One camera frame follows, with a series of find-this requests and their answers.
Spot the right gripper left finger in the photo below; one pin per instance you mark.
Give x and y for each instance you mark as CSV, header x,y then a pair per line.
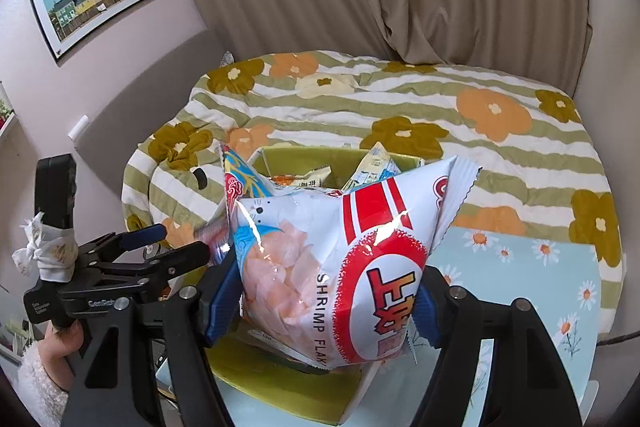
x,y
221,290

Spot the left hand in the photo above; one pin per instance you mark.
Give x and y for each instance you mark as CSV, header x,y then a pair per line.
x,y
56,346

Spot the shrimp flakes snack bag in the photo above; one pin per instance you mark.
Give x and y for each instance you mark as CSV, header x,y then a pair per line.
x,y
384,233

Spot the green storage box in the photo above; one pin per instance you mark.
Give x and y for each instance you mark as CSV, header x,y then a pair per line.
x,y
281,352

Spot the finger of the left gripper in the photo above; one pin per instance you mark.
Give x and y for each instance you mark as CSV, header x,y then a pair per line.
x,y
163,267
108,247

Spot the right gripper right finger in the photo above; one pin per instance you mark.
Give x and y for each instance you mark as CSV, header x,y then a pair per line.
x,y
435,311

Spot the blue white biscuit packet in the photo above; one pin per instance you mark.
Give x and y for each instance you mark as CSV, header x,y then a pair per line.
x,y
376,165

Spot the yellow orange snack bag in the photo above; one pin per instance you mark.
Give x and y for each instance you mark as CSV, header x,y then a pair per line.
x,y
312,178

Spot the light blue daisy tablecloth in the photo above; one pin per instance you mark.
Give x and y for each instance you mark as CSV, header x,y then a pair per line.
x,y
534,371

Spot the floral striped blanket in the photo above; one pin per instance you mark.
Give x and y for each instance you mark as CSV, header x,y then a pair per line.
x,y
541,175

